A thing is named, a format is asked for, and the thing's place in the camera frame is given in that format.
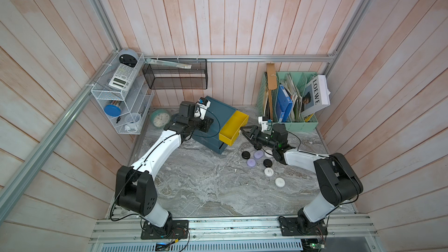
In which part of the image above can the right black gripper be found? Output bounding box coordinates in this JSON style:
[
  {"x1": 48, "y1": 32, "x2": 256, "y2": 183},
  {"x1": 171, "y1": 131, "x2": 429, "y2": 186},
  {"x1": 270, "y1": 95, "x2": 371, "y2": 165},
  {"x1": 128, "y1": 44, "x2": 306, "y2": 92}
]
[{"x1": 241, "y1": 126, "x2": 278, "y2": 151}]

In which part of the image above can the teal drawer cabinet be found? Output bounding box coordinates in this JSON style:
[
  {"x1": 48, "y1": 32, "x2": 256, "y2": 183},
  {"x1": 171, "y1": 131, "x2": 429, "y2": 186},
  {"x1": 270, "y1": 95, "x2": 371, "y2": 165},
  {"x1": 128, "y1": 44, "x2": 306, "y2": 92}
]
[{"x1": 192, "y1": 96, "x2": 237, "y2": 154}]

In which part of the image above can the yellow top drawer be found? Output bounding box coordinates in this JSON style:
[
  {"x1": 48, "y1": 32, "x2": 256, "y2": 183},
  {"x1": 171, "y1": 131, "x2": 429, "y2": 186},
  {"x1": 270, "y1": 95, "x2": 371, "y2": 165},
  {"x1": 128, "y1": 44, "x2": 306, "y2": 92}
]
[{"x1": 219, "y1": 110, "x2": 249, "y2": 146}]

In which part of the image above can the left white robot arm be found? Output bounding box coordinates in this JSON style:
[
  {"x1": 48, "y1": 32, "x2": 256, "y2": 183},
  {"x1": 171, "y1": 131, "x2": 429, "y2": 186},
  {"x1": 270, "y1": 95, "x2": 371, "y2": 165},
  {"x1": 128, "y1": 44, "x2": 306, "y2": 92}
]
[{"x1": 113, "y1": 98, "x2": 214, "y2": 238}]

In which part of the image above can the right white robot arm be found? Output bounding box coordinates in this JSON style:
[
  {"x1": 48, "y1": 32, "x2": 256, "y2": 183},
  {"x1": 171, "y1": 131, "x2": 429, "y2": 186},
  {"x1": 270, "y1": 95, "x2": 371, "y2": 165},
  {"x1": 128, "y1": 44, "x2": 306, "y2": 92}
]
[{"x1": 240, "y1": 124, "x2": 364, "y2": 237}]

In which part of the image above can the purple earphone case middle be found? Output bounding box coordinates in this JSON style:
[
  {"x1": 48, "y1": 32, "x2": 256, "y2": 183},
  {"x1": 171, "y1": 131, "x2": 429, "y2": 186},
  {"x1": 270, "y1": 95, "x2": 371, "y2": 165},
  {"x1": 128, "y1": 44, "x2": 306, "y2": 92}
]
[{"x1": 253, "y1": 150, "x2": 265, "y2": 160}]

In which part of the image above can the purple earphone case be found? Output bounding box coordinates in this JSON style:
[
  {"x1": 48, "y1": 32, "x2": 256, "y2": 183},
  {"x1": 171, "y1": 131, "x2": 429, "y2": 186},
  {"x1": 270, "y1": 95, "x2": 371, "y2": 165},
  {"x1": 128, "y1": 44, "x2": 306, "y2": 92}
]
[
  {"x1": 247, "y1": 159, "x2": 257, "y2": 168},
  {"x1": 253, "y1": 150, "x2": 265, "y2": 160}
]

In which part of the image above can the black earphone case left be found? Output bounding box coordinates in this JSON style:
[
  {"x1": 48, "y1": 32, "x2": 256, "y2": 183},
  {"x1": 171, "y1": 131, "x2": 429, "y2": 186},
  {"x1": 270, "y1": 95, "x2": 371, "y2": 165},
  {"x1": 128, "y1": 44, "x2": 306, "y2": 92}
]
[{"x1": 241, "y1": 151, "x2": 251, "y2": 160}]

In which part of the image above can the black earphone case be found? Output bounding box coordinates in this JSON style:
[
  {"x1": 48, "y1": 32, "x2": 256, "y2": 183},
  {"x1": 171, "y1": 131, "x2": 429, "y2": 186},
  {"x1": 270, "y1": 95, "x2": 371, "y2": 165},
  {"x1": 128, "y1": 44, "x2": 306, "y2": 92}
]
[
  {"x1": 263, "y1": 159, "x2": 273, "y2": 168},
  {"x1": 241, "y1": 151, "x2": 251, "y2": 160}
]

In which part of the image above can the purple earphone case lower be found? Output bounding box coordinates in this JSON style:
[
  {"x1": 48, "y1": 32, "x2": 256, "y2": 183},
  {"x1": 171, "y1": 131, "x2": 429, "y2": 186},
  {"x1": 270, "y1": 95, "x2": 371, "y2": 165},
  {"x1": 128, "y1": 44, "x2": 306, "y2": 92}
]
[{"x1": 247, "y1": 159, "x2": 257, "y2": 168}]

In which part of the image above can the black earphone case lower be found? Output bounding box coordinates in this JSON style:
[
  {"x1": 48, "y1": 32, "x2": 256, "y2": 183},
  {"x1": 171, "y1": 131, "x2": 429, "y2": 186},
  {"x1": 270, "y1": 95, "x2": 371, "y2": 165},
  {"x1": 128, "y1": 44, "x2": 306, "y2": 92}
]
[{"x1": 263, "y1": 159, "x2": 273, "y2": 168}]

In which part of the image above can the blue folder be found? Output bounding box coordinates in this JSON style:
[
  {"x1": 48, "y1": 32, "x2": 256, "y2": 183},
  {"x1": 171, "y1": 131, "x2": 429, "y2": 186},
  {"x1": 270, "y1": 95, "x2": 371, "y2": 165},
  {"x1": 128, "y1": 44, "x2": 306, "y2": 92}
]
[{"x1": 275, "y1": 85, "x2": 293, "y2": 123}]

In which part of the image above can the green round alarm clock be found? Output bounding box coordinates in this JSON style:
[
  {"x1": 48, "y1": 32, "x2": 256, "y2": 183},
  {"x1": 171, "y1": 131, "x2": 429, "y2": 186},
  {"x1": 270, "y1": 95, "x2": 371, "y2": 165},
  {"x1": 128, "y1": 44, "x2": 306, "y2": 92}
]
[{"x1": 150, "y1": 109, "x2": 171, "y2": 128}]

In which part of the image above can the green file organizer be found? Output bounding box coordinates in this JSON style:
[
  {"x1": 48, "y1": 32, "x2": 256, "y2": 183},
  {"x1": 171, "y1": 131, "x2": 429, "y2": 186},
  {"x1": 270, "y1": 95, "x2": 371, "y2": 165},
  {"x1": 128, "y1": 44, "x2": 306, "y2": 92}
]
[{"x1": 256, "y1": 72, "x2": 318, "y2": 133}]

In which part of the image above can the black mesh basket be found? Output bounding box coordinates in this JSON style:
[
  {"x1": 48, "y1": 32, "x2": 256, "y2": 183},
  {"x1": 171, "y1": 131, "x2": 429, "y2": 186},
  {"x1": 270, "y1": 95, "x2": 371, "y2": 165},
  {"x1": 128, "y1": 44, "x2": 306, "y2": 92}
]
[{"x1": 142, "y1": 58, "x2": 208, "y2": 90}]

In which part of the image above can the white mug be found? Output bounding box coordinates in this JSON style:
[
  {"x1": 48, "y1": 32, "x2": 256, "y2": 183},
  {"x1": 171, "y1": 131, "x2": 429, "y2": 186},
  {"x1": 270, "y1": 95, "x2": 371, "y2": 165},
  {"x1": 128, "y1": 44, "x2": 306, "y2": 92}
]
[{"x1": 124, "y1": 113, "x2": 142, "y2": 133}]

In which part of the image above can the white Loewe book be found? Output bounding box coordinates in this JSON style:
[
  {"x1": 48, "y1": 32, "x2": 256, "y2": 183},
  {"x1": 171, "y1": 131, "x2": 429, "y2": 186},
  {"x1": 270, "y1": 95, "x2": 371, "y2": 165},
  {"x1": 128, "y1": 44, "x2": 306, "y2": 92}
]
[{"x1": 301, "y1": 75, "x2": 331, "y2": 118}]

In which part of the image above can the white ruler strip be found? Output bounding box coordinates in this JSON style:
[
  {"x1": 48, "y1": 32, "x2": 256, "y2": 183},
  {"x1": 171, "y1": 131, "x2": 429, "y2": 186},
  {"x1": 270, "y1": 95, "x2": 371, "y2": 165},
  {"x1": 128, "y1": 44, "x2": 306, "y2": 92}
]
[{"x1": 145, "y1": 58, "x2": 192, "y2": 70}]

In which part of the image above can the blue round lid jar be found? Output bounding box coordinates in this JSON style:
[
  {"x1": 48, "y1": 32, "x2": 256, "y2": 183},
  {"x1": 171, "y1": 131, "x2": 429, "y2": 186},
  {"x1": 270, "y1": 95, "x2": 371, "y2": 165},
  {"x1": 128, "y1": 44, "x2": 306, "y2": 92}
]
[{"x1": 103, "y1": 100, "x2": 122, "y2": 117}]

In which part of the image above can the white calculator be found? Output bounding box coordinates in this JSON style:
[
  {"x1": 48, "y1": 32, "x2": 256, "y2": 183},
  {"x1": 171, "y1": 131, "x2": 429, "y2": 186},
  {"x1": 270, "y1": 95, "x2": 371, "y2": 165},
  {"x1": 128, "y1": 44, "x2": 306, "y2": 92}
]
[{"x1": 108, "y1": 64, "x2": 137, "y2": 92}]

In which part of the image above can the grey round speaker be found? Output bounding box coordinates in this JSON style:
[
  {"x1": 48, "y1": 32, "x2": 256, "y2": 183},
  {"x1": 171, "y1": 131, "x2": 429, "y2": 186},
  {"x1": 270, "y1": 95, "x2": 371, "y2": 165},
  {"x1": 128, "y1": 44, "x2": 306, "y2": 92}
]
[{"x1": 119, "y1": 49, "x2": 139, "y2": 68}]

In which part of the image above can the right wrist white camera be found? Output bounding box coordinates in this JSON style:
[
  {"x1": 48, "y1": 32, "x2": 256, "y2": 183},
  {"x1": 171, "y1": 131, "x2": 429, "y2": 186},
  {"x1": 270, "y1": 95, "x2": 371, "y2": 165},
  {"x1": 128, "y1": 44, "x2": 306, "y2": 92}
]
[{"x1": 258, "y1": 116, "x2": 273, "y2": 132}]

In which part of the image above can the wrist white camera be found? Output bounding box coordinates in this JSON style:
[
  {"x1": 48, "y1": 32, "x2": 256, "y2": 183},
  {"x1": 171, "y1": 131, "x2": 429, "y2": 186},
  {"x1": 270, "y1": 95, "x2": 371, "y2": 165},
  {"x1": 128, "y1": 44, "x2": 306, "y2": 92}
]
[
  {"x1": 194, "y1": 98, "x2": 211, "y2": 120},
  {"x1": 258, "y1": 116, "x2": 273, "y2": 132}
]

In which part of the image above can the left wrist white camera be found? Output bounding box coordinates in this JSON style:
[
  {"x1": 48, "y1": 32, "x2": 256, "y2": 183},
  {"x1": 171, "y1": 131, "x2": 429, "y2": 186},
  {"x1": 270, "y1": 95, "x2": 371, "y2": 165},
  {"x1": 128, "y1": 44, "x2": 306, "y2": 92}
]
[{"x1": 194, "y1": 98, "x2": 211, "y2": 120}]

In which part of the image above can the white wire shelf rack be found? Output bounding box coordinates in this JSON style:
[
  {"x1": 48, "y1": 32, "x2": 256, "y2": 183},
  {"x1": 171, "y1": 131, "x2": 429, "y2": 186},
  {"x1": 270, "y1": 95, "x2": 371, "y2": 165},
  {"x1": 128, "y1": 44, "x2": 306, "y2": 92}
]
[{"x1": 91, "y1": 51, "x2": 155, "y2": 135}]

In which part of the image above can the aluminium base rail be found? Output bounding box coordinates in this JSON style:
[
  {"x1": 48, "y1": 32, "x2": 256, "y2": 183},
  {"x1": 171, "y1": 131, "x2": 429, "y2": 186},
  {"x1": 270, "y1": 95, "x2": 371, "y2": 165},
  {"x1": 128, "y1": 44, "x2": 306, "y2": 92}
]
[{"x1": 87, "y1": 213, "x2": 385, "y2": 252}]

